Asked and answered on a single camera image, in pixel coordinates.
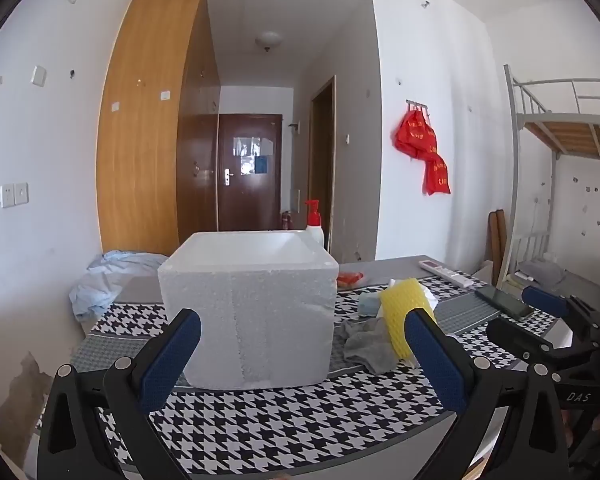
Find grey cloth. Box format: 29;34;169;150
341;316;406;375

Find red printed bag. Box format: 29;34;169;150
393;107;438;161
421;152;452;196

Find brown wooden planks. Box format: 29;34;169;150
487;210;508;273

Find wooden wardrobe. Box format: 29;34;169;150
96;0;221;257

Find white remote control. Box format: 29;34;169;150
418;259;475;289

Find round ceiling lamp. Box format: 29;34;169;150
254;31;284;52

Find white door notice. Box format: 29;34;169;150
233;137;275;176

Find dark brown entrance door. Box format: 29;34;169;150
217;114;284;232

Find wooden side door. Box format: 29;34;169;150
307;76;337;256

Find grey metal bunk bed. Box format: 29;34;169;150
500;64;600;311

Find white foam box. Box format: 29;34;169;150
157;230;340;390

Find black smartphone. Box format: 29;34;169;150
475;285;536;321

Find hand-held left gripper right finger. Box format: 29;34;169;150
404;307;571;480

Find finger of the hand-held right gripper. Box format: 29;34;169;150
486;317;593;362
522;286;600;323

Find yellow foam net sleeve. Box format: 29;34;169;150
378;280;437;359

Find grey pillow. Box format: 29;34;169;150
517;259;566;286

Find houndstooth patchwork blanket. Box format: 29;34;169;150
72;255;576;480

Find white tissue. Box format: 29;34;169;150
389;278;440;311

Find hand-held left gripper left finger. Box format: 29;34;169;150
36;308;202;480

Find light blue bedding bundle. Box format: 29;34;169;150
69;251;170;322

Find white pump bottle red cap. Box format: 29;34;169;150
304;200;326;250

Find blue face mask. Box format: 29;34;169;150
357;292;385;317

